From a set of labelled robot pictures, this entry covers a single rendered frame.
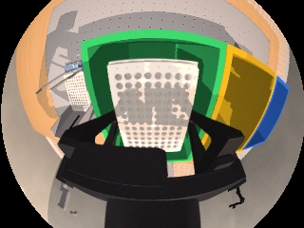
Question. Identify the green open-top bin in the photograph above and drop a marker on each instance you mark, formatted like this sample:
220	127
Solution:
208	52

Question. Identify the blue open-top bin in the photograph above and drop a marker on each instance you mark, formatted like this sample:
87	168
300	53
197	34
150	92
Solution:
271	115

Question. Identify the yellow open bin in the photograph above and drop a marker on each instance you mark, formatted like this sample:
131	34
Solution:
248	92

